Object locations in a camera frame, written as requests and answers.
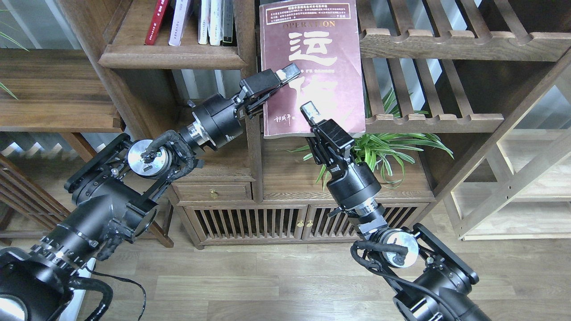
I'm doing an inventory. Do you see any slatted cabinet door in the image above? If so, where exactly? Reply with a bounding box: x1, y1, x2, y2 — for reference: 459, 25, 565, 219
180, 205, 308, 248
301, 203, 428, 243

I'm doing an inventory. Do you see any white upright book middle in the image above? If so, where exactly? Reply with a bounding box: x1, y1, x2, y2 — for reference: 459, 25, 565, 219
208, 0, 223, 46

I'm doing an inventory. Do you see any white upright book left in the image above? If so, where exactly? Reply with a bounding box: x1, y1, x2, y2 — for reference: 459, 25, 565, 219
198, 0, 211, 45

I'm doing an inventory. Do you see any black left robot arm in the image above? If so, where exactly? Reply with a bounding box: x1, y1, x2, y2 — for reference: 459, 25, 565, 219
0, 63, 300, 321

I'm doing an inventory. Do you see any dark wooden side shelf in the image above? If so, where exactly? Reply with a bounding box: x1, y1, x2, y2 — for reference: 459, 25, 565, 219
0, 48, 174, 248

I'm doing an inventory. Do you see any left slatted cabinet door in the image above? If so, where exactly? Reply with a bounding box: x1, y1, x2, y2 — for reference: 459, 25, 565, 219
180, 205, 308, 248

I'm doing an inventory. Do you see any red paperback book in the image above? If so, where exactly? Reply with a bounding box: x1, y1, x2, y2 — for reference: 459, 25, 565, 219
144, 0, 171, 45

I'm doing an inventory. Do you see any white upright book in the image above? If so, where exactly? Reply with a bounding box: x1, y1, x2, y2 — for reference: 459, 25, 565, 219
208, 0, 223, 46
198, 0, 211, 45

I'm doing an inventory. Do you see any dark upright book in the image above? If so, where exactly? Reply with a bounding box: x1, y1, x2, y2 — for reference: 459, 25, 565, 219
221, 0, 237, 47

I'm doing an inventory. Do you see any right slatted cabinet door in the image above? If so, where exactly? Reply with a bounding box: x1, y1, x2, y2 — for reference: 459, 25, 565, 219
301, 203, 428, 243

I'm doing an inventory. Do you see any white paperback book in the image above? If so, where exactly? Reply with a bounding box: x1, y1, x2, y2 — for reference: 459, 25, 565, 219
169, 0, 194, 46

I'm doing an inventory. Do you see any green spider plant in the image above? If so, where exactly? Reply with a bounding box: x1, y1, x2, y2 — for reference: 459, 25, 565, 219
288, 87, 454, 192

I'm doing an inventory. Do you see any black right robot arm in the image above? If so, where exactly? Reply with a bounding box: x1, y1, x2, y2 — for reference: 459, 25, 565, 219
301, 102, 490, 321

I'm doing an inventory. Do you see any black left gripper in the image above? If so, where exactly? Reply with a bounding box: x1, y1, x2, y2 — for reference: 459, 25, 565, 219
192, 63, 301, 152

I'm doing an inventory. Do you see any dark slatted wooden panel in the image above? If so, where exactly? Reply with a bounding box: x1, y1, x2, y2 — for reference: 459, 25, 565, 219
0, 155, 70, 246

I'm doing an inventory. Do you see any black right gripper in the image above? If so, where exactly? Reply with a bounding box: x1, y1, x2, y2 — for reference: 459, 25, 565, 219
300, 102, 380, 214

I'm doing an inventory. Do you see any light wooden rack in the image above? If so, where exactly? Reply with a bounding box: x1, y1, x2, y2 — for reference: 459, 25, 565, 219
444, 69, 571, 240

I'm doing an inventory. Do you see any dark maroon book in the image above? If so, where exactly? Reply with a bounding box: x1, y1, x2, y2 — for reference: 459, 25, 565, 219
259, 0, 365, 139

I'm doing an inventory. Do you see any dark wooden bookshelf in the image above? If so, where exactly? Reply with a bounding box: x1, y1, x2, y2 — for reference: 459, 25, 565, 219
58, 0, 570, 223

